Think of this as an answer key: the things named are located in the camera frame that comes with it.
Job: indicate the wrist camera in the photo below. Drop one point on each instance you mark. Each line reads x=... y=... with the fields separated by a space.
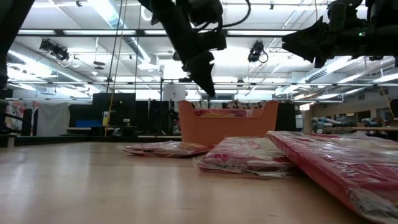
x=205 y=11
x=345 y=14

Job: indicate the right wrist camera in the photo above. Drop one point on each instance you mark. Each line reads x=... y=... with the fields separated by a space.
x=345 y=14

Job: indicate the black ceiling spotlight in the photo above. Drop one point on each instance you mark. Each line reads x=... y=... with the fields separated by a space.
x=376 y=58

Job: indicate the white hanging sheet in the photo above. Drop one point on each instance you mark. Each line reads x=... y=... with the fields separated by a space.
x=53 y=119

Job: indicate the black overhead camera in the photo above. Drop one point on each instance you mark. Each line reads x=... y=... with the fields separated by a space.
x=256 y=51

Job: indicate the wooden post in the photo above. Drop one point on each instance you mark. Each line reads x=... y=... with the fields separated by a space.
x=308 y=123

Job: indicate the round black ceiling camera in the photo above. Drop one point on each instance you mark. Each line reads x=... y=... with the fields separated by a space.
x=176 y=56

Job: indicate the colourful poster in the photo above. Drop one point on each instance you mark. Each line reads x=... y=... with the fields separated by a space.
x=17 y=115

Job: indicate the orange plastic basket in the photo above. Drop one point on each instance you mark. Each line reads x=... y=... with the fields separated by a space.
x=227 y=130

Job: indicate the blue bin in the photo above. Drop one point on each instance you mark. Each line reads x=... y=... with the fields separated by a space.
x=88 y=123

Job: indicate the long wooden table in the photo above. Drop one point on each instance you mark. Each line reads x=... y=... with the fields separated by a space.
x=367 y=128

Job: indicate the overhead beam with light strips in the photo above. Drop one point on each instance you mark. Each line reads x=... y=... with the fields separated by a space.
x=93 y=32

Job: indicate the thin black horizontal rail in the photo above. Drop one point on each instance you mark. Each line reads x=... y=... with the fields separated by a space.
x=140 y=83

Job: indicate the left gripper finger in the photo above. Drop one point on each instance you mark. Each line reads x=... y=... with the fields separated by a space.
x=199 y=63
x=208 y=82

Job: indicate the black metal gantry frame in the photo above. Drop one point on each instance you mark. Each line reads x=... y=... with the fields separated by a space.
x=185 y=80

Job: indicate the black upright panel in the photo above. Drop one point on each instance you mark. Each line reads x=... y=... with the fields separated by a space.
x=285 y=116

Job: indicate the stacked material rolls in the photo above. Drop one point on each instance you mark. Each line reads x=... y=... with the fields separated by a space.
x=323 y=122

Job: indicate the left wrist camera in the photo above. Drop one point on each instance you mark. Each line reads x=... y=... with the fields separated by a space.
x=205 y=11

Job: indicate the white cylindrical tank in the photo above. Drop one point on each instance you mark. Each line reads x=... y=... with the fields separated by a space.
x=174 y=92

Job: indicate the floral patterned cloth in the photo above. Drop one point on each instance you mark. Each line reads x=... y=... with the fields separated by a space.
x=242 y=104

